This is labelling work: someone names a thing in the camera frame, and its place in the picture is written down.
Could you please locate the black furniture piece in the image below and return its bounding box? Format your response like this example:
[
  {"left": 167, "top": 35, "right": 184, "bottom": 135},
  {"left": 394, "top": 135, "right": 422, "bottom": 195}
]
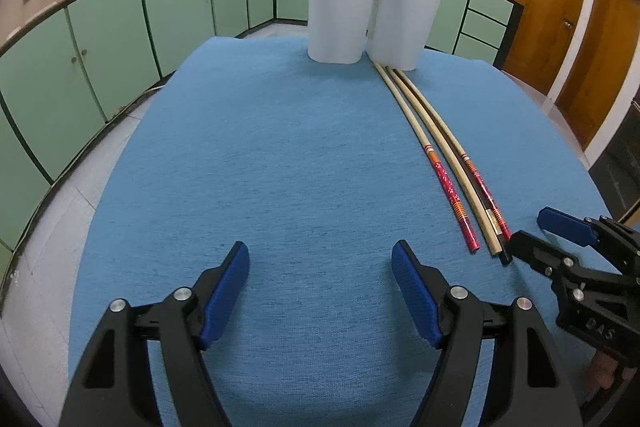
[{"left": 587, "top": 97, "right": 640, "bottom": 230}]

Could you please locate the person's right hand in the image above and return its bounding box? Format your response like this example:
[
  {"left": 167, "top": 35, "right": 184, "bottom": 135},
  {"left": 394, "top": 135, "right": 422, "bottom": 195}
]
[{"left": 585, "top": 349, "right": 623, "bottom": 408}]

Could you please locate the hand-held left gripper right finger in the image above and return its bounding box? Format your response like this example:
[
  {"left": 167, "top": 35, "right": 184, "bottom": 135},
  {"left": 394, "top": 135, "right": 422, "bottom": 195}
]
[{"left": 391, "top": 239, "right": 583, "bottom": 427}]

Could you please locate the blue cloth mat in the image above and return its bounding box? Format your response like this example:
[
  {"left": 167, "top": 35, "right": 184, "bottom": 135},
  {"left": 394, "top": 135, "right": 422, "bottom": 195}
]
[{"left": 67, "top": 36, "right": 633, "bottom": 427}]

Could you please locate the brown chopstick red end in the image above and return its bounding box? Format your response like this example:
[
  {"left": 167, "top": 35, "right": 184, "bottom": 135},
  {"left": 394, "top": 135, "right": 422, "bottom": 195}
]
[{"left": 392, "top": 67, "right": 513, "bottom": 242}]

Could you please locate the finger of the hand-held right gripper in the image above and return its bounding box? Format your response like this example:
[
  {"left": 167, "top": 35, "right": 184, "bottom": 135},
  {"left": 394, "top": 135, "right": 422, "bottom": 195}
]
[
  {"left": 537, "top": 207, "right": 640, "bottom": 253},
  {"left": 507, "top": 231, "right": 581, "bottom": 280}
]

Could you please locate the green drawer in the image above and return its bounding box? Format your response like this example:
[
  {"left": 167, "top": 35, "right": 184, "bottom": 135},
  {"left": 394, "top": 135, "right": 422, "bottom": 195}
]
[
  {"left": 461, "top": 12, "right": 508, "bottom": 48},
  {"left": 469, "top": 0, "right": 515, "bottom": 25},
  {"left": 453, "top": 34, "right": 501, "bottom": 66}
]

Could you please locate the wooden door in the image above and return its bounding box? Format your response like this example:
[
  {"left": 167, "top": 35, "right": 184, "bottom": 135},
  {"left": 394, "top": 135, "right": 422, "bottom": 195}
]
[
  {"left": 500, "top": 0, "right": 591, "bottom": 96},
  {"left": 555, "top": 0, "right": 640, "bottom": 152}
]

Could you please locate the white double utensil holder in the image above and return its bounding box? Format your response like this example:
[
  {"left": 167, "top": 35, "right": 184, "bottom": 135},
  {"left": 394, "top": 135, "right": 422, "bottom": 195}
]
[{"left": 306, "top": 0, "right": 446, "bottom": 72}]

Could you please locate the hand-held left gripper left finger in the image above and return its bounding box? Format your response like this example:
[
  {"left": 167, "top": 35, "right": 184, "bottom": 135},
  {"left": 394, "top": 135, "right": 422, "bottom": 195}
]
[{"left": 59, "top": 241, "right": 251, "bottom": 427}]

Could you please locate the row of green base cabinets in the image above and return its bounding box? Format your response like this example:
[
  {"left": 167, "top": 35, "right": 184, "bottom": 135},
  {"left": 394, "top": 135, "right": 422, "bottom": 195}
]
[{"left": 0, "top": 0, "right": 523, "bottom": 268}]

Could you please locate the light chopstick red patterned end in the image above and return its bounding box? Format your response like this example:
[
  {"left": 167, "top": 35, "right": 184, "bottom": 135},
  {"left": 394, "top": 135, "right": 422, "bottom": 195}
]
[{"left": 372, "top": 61, "right": 482, "bottom": 254}]

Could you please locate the dark brown chopstick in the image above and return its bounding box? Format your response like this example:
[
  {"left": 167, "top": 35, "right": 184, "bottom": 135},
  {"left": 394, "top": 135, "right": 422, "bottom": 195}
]
[{"left": 477, "top": 187, "right": 513, "bottom": 265}]

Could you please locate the light chopstick brown end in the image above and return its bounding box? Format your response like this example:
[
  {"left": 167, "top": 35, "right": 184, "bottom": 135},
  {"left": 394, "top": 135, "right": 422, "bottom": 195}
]
[{"left": 382, "top": 64, "right": 502, "bottom": 255}]

